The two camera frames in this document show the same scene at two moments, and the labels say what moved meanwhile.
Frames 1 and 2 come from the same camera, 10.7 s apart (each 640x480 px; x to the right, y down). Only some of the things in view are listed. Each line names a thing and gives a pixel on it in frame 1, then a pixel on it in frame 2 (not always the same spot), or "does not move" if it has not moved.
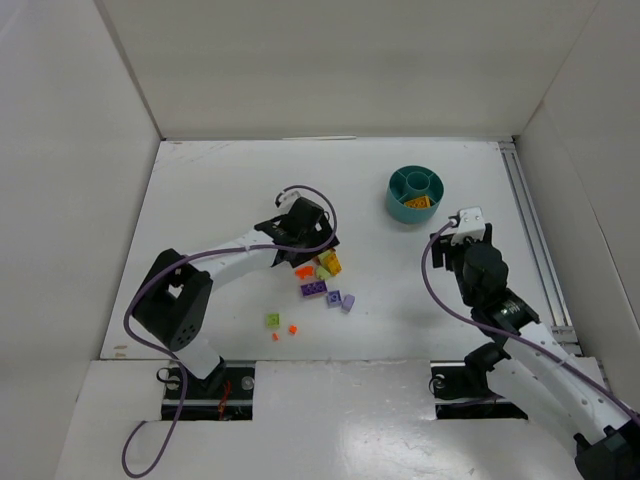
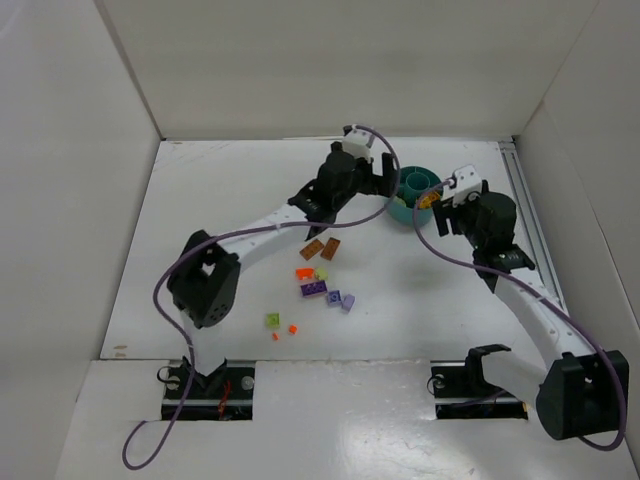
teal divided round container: (410, 182) does not move
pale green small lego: (322, 273) does not move
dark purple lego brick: (314, 288) does not move
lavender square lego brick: (334, 299) does not move
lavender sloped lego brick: (347, 303) does not move
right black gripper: (445, 255) -> (448, 215)
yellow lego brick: (333, 263) -> (400, 201)
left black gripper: (322, 241) -> (382, 176)
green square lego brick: (273, 320) does not move
